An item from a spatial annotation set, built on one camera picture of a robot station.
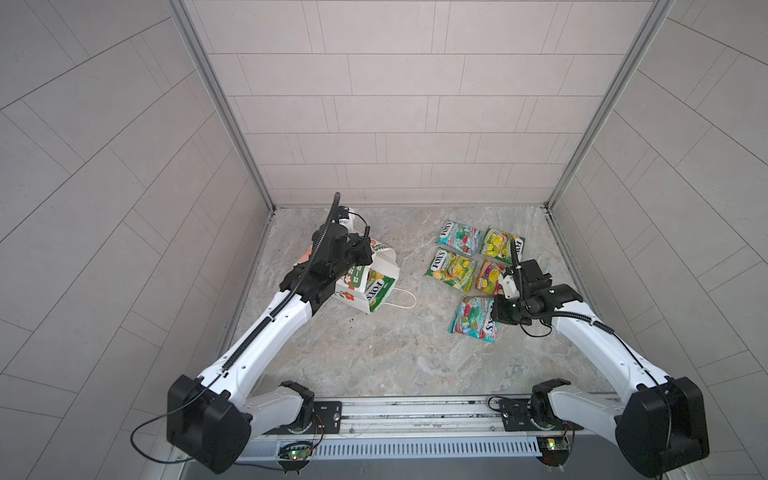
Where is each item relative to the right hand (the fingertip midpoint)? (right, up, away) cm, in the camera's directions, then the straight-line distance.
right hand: (489, 313), depth 82 cm
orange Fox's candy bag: (+3, +8, +12) cm, 14 cm away
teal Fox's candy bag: (-3, +20, +23) cm, 31 cm away
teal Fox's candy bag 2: (-5, -2, 0) cm, 5 cm away
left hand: (-31, +22, -7) cm, 38 cm away
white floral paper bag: (-38, +8, -2) cm, 39 cm away
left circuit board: (-47, -26, -18) cm, 57 cm away
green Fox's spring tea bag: (-8, +11, +14) cm, 19 cm away
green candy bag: (-32, +5, +10) cm, 33 cm away
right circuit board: (+11, -28, -14) cm, 33 cm away
